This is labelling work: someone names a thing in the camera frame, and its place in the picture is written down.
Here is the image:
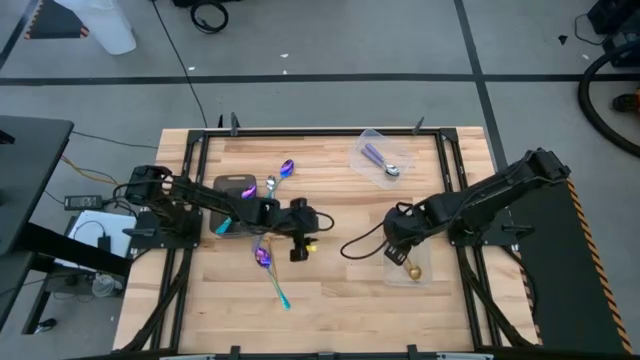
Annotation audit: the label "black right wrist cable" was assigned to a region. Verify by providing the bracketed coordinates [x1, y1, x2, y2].
[340, 219, 397, 261]

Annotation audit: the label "large black hazard-edged mat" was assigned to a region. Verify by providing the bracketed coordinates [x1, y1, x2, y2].
[502, 175, 634, 355]

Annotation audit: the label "small black hazard-striped mat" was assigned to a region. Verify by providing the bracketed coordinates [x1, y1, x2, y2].
[23, 0, 91, 40]

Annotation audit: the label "gold spoon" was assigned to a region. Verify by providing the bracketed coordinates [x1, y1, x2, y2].
[402, 255, 424, 282]
[264, 234, 276, 281]

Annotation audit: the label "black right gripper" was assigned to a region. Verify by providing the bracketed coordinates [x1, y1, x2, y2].
[382, 201, 431, 267]

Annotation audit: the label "black power adapter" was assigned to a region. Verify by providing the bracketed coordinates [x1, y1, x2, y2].
[63, 194, 104, 211]

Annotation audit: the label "coiled black cable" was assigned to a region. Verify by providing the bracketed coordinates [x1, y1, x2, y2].
[189, 0, 230, 35]

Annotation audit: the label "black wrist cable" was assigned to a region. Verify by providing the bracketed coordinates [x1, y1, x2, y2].
[340, 219, 397, 261]
[314, 210, 336, 232]

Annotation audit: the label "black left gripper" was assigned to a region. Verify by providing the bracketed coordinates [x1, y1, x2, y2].
[274, 197, 321, 264]

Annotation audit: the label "black equipment box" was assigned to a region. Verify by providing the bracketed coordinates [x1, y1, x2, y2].
[602, 29, 640, 69]
[587, 0, 640, 35]

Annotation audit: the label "white flat board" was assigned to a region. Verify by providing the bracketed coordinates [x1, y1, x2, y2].
[53, 209, 139, 271]

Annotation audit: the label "dark smoky plastic bin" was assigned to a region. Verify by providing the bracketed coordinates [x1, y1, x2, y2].
[208, 173, 259, 239]

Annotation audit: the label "black metal table frame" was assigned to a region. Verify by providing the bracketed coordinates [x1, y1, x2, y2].
[113, 127, 541, 360]

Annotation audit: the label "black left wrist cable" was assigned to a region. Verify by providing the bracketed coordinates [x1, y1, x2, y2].
[314, 210, 336, 232]

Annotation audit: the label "black desk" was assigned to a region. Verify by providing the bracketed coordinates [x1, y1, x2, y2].
[0, 115, 134, 335]

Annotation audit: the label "clear plastic container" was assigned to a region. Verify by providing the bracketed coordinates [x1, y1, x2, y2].
[382, 233, 434, 289]
[348, 128, 415, 191]

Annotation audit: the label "black and orange tool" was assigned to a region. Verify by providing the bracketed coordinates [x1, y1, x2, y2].
[612, 89, 640, 115]

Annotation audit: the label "clear plastic bottle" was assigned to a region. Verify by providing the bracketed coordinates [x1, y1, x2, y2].
[91, 273, 124, 299]

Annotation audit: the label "thin grey cable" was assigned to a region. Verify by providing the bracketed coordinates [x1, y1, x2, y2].
[71, 130, 160, 151]

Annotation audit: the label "yellow cable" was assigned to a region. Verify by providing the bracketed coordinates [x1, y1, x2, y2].
[59, 154, 124, 187]

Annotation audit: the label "thick black hose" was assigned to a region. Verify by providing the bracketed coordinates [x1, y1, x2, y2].
[577, 40, 640, 159]

